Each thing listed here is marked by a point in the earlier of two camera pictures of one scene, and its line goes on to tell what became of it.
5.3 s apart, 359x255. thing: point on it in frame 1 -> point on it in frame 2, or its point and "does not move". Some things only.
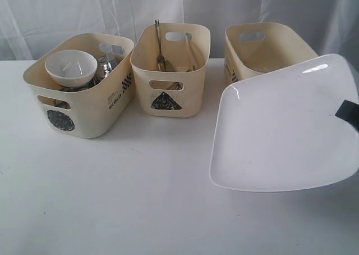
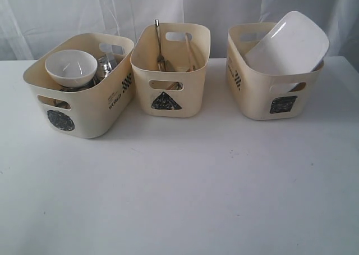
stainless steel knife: [169, 67] does not move
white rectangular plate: [278, 130] -> [294, 45]
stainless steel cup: [95, 82] does not move
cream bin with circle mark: [94, 109] does not move
